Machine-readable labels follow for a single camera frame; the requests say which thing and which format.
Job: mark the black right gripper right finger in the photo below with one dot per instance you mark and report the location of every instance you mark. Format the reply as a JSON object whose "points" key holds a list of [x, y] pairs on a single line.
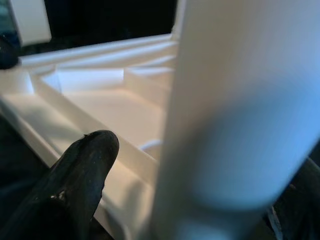
{"points": [[302, 207]]}

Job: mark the white plastic table top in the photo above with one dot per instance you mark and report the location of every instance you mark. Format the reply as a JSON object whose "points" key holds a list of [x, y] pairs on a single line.
{"points": [[100, 107]]}

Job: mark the black door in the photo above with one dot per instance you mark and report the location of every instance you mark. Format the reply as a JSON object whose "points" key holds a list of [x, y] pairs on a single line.
{"points": [[100, 17]]}

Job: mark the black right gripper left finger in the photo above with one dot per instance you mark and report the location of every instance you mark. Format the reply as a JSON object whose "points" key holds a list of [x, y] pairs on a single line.
{"points": [[75, 180]]}

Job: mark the black shiny tablecloth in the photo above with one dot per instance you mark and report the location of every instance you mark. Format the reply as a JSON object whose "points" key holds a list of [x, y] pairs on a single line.
{"points": [[15, 150]]}

